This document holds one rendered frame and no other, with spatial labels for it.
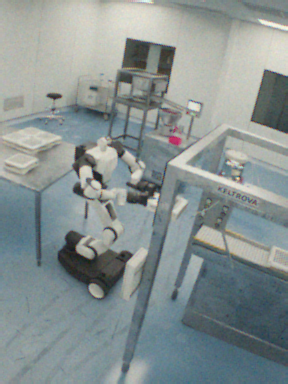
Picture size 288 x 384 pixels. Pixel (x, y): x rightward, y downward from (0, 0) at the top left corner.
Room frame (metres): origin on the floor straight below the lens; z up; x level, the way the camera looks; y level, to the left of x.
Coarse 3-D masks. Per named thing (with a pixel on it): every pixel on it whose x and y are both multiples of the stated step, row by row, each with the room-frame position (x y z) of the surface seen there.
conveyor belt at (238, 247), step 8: (200, 232) 2.08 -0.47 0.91; (208, 232) 2.10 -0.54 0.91; (216, 232) 2.12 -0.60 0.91; (208, 240) 1.99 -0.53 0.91; (216, 240) 2.01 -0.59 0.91; (232, 240) 2.05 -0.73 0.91; (224, 248) 1.93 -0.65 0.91; (232, 248) 1.95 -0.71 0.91; (240, 248) 1.96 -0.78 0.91; (248, 248) 1.98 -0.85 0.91; (256, 248) 2.00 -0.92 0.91; (248, 256) 1.88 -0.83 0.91; (256, 256) 1.90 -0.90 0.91; (264, 256) 1.91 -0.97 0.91; (264, 264) 1.82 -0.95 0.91
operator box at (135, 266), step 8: (136, 256) 1.33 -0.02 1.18; (144, 256) 1.34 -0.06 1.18; (128, 264) 1.25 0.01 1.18; (136, 264) 1.26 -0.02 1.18; (144, 264) 1.33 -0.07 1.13; (128, 272) 1.25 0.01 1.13; (136, 272) 1.25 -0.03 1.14; (128, 280) 1.25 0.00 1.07; (136, 280) 1.29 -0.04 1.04; (128, 288) 1.24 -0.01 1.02; (136, 288) 1.30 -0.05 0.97; (120, 296) 1.25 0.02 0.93; (128, 296) 1.24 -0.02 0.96
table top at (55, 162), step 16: (0, 128) 3.49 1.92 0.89; (16, 128) 3.58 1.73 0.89; (0, 144) 3.02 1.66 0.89; (64, 144) 3.33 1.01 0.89; (0, 160) 2.65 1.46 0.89; (48, 160) 2.85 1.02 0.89; (64, 160) 2.92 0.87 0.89; (0, 176) 2.35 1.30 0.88; (16, 176) 2.40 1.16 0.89; (32, 176) 2.46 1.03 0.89; (48, 176) 2.52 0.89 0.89
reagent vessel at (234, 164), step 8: (232, 152) 2.02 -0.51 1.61; (240, 152) 2.06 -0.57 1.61; (224, 160) 2.02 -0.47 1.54; (232, 160) 1.94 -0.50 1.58; (240, 160) 1.93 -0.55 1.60; (224, 168) 1.97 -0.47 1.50; (232, 168) 1.94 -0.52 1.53; (240, 168) 1.94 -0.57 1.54; (224, 176) 1.96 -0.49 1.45; (232, 176) 1.93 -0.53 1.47; (240, 176) 1.96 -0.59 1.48
